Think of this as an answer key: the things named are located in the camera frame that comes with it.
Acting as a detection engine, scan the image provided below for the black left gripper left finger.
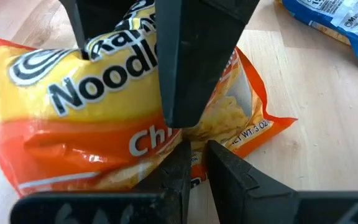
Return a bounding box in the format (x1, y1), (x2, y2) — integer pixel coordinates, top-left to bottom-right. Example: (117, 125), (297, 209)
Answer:
(135, 141), (193, 224)

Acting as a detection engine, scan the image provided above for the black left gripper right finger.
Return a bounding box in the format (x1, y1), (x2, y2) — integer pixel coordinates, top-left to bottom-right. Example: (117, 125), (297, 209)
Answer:
(204, 139), (301, 224)

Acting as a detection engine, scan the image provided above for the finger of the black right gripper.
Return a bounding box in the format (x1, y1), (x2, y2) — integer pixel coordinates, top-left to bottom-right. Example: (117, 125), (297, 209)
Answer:
(154, 0), (260, 129)
(59, 0), (136, 51)

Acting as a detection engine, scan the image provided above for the orange Maruchan ramen pack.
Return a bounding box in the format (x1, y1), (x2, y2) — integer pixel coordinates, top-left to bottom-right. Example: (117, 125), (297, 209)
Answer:
(0, 0), (298, 198)

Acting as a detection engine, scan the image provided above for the blue Maruchan ramen pack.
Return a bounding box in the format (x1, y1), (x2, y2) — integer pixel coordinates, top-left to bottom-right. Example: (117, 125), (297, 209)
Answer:
(280, 0), (358, 73)

